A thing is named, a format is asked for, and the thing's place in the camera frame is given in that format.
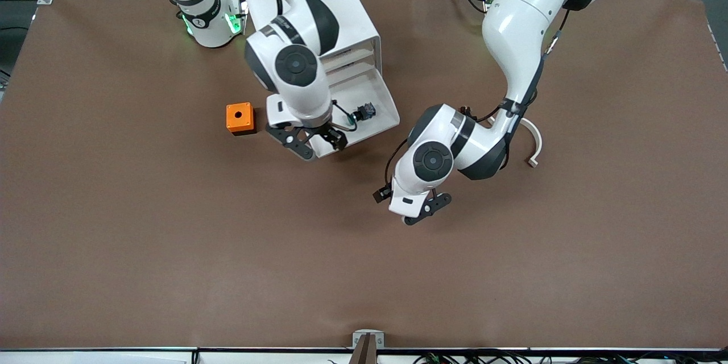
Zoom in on white plastic drawer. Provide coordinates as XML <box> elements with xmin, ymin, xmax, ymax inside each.
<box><xmin>310</xmin><ymin>65</ymin><xmax>400</xmax><ymax>159</ymax></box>
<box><xmin>327</xmin><ymin>40</ymin><xmax>377</xmax><ymax>60</ymax></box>
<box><xmin>330</xmin><ymin>57</ymin><xmax>379</xmax><ymax>77</ymax></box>

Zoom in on green push button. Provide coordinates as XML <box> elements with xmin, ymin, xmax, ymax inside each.
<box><xmin>351</xmin><ymin>101</ymin><xmax>377</xmax><ymax>123</ymax></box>

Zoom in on orange box with hole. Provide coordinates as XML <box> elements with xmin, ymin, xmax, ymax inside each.
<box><xmin>226</xmin><ymin>102</ymin><xmax>257</xmax><ymax>137</ymax></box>

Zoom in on brown table mat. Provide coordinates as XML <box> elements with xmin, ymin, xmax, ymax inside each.
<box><xmin>0</xmin><ymin>0</ymin><xmax>728</xmax><ymax>349</ymax></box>

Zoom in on brown pole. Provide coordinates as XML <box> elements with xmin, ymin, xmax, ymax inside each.
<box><xmin>348</xmin><ymin>333</ymin><xmax>379</xmax><ymax>364</ymax></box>

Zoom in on black left camera cable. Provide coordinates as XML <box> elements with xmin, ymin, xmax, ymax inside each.
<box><xmin>386</xmin><ymin>11</ymin><xmax>564</xmax><ymax>188</ymax></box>

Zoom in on white curved bracket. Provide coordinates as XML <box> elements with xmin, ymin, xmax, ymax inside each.
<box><xmin>486</xmin><ymin>116</ymin><xmax>543</xmax><ymax>168</ymax></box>

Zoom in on grey metal mount bracket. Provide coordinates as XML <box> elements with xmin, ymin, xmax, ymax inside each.
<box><xmin>351</xmin><ymin>330</ymin><xmax>385</xmax><ymax>350</ymax></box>

